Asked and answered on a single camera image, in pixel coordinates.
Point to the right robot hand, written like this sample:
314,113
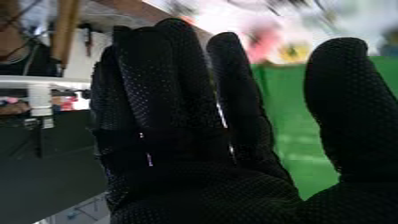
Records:
183,173

